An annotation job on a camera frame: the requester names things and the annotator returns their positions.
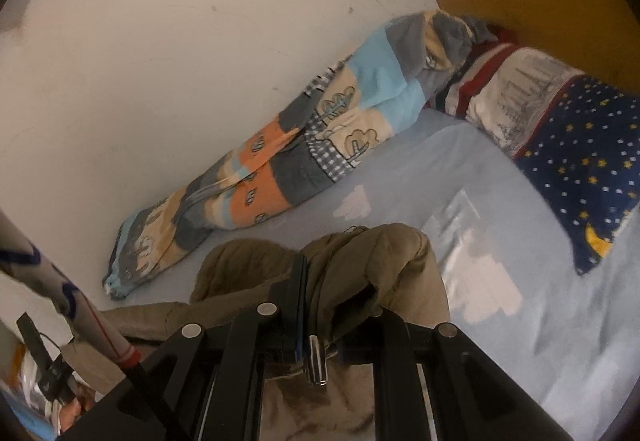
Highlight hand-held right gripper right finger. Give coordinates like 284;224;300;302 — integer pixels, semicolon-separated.
342;305;573;441

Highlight navy star printed pillow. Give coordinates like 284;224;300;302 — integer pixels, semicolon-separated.
425;21;640;277

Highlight patchwork printed blanket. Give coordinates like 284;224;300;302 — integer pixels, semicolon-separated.
102;10;498;299

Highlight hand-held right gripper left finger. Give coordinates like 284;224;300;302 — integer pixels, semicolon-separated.
59;253;310;441

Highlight olive hooded puffer jacket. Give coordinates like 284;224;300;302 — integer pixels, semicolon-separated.
62;223;451;441

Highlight light blue cloud bed sheet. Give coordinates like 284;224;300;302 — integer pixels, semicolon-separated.
115;108;640;441

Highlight person's left hand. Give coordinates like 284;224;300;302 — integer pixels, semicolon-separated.
59;388;97;431

